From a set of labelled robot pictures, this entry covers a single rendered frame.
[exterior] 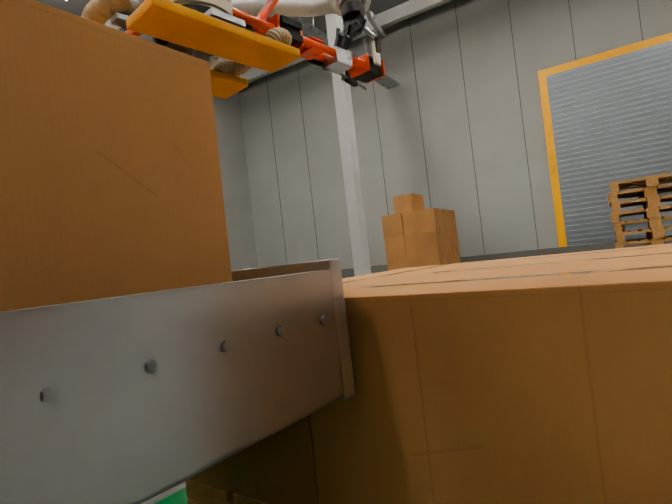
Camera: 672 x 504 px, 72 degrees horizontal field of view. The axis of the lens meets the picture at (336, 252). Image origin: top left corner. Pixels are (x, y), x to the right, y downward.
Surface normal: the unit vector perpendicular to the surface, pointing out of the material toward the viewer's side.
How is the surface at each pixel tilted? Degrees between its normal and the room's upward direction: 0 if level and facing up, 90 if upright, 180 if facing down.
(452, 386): 90
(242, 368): 90
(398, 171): 90
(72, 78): 90
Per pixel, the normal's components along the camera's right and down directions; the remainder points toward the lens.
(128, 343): 0.80, -0.11
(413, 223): -0.53, 0.04
